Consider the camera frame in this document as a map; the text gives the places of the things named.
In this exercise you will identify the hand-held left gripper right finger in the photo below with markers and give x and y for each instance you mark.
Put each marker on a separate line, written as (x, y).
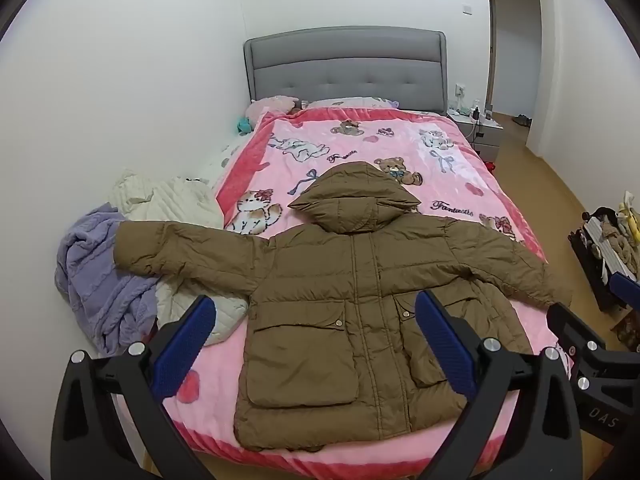
(445, 345)

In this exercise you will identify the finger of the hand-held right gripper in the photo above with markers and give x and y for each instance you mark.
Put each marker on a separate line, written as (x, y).
(570, 322)
(626, 289)

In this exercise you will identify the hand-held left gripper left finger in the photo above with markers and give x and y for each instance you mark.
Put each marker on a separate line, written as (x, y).
(182, 350)

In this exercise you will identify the brown hooded puffer jacket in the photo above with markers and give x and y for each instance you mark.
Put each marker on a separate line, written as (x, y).
(320, 285)

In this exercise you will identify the black toy rack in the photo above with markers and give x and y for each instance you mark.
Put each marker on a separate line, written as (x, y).
(592, 270)

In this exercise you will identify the grey white box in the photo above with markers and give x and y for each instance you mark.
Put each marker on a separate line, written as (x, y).
(607, 255)

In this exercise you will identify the brown patterned item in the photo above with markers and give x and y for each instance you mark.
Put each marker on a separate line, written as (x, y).
(627, 330)

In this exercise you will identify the brown plush toy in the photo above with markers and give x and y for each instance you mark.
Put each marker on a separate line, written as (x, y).
(615, 240)

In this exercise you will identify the yellow plush toy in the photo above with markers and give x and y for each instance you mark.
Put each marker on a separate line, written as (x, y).
(631, 220)

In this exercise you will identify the purple knit blanket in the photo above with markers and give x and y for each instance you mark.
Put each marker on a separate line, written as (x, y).
(95, 270)

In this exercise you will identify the white quilted cloth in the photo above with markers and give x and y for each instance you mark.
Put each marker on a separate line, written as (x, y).
(185, 200)

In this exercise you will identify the cream ribbed cloth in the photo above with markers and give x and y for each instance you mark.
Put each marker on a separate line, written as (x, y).
(130, 195)

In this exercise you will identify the small red item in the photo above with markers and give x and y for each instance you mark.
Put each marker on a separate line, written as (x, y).
(490, 166)

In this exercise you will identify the white dotted bed sheet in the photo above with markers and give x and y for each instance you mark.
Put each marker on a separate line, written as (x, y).
(225, 157)

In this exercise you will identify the pair of shoes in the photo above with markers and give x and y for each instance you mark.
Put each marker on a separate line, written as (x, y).
(522, 120)

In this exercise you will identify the grey white nightstand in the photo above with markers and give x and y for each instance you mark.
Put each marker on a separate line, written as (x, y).
(487, 137)

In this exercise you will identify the pink printed blanket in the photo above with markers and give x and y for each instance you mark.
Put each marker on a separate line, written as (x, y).
(350, 145)

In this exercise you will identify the teal plush toy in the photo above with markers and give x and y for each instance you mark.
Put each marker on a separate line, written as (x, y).
(244, 125)

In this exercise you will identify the pink pillow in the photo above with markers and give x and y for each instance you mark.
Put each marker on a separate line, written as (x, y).
(270, 106)

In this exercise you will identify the patterned pillow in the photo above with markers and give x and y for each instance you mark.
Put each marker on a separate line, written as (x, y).
(350, 102)

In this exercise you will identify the wooden door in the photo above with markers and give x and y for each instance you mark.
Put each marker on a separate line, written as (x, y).
(492, 50)

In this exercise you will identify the grey upholstered headboard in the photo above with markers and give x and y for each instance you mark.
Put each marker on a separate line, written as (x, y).
(345, 70)

